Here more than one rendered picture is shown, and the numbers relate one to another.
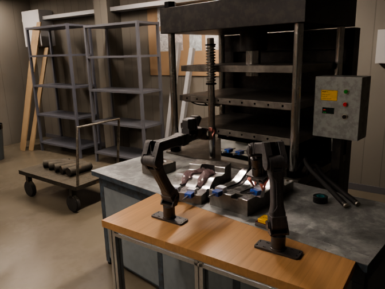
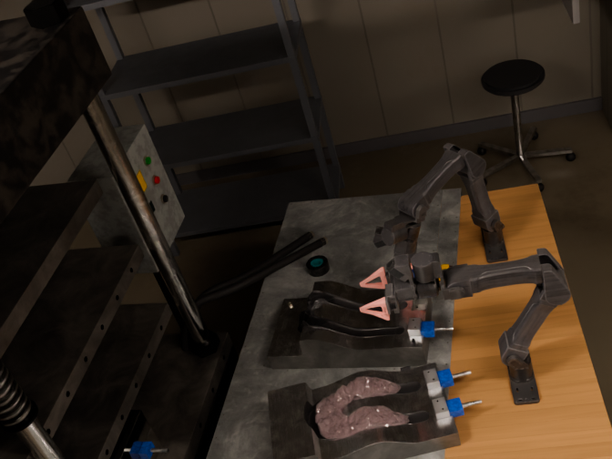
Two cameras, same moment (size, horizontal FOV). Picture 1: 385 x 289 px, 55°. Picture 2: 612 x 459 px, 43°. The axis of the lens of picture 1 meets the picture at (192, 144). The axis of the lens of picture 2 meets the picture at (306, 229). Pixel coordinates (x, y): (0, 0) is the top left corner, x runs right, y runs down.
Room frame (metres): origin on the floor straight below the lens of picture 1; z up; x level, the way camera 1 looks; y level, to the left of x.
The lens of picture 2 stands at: (2.75, 1.32, 2.63)
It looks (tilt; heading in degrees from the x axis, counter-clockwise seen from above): 37 degrees down; 249
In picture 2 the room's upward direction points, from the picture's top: 18 degrees counter-clockwise
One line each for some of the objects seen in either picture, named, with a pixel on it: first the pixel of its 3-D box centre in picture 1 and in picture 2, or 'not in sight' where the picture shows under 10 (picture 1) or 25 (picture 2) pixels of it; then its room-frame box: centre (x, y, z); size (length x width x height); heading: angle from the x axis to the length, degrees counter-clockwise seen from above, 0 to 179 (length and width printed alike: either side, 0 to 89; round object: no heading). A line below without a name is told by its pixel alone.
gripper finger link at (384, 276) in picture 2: (208, 132); (377, 285); (2.05, -0.10, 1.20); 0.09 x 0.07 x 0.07; 145
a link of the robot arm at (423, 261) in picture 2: (185, 129); (437, 274); (1.94, 0.03, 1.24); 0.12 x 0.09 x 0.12; 145
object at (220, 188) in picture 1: (216, 193); (431, 329); (1.90, -0.12, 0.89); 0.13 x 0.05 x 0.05; 137
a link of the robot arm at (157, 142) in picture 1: (167, 149); (505, 282); (1.80, 0.13, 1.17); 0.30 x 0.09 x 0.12; 145
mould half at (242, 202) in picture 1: (253, 186); (348, 322); (2.06, -0.35, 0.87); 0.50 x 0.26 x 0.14; 137
